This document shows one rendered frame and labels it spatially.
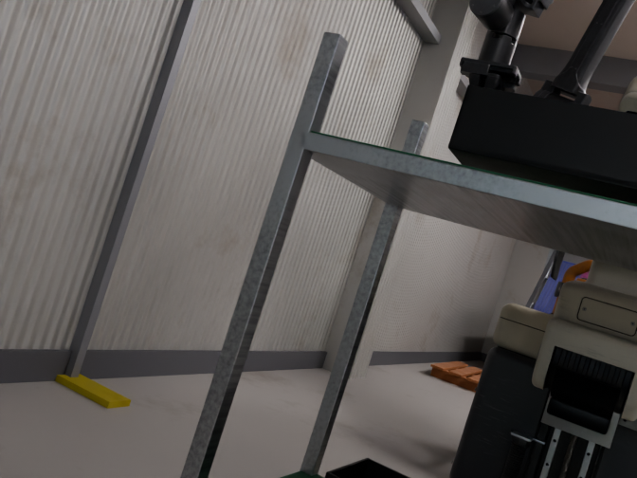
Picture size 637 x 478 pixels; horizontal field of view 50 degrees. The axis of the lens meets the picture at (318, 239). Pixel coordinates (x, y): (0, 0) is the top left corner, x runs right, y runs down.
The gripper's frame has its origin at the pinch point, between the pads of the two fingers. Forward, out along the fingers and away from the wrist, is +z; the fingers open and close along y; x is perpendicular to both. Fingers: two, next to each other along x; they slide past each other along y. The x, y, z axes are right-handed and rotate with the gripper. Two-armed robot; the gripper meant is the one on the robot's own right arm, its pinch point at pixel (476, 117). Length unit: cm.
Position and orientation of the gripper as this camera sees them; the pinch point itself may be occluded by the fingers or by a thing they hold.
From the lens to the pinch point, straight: 125.7
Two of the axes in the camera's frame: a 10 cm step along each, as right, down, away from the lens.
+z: -3.2, 9.5, -0.2
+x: 4.2, 1.6, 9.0
